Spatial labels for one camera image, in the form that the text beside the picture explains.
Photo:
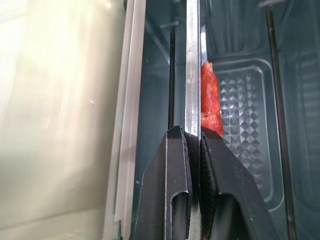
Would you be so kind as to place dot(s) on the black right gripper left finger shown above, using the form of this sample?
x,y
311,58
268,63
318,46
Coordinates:
x,y
160,187

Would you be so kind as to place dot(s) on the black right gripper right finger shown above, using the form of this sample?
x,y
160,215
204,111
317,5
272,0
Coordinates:
x,y
232,190

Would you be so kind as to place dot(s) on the dark embossed baking tray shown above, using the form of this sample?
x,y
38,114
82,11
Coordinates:
x,y
246,130

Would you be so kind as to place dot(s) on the black oven heating rod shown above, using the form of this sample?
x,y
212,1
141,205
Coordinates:
x,y
171,80
280,125

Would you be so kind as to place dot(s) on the red sausage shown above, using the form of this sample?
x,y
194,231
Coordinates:
x,y
211,100

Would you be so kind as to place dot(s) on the cream toaster oven body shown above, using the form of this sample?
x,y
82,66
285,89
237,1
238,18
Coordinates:
x,y
57,112

